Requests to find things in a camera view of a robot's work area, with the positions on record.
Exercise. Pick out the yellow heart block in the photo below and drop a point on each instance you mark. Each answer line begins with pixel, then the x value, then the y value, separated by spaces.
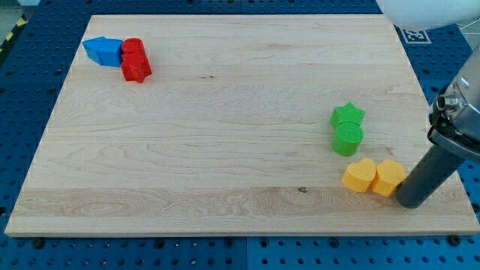
pixel 359 176

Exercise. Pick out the yellow hexagon block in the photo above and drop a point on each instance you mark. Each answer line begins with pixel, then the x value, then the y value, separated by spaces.
pixel 389 174

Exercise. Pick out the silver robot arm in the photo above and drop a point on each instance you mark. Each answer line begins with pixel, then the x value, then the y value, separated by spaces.
pixel 454 114

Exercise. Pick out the wooden board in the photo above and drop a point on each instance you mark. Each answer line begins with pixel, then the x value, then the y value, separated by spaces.
pixel 231 134

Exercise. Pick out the green cylinder block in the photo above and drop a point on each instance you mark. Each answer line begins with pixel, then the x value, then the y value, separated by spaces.
pixel 347 139

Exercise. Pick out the green star block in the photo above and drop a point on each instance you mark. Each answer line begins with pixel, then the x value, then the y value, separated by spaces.
pixel 348 113

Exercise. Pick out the red star block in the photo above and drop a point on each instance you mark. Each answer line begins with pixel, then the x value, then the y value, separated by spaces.
pixel 135 67

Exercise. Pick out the red cylinder block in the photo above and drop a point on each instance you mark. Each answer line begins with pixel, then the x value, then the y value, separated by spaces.
pixel 133 45

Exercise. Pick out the blue cube block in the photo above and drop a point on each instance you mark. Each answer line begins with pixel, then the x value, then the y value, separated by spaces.
pixel 110 52

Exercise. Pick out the blue triangle block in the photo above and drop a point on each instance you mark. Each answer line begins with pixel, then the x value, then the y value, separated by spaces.
pixel 95 49

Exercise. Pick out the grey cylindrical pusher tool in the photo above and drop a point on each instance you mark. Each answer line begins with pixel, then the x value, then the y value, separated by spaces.
pixel 428 175

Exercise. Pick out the white fiducial marker tag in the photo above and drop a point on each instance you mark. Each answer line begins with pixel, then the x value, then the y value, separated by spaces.
pixel 415 37

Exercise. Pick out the white dome object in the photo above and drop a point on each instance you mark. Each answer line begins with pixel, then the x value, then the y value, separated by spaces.
pixel 428 14

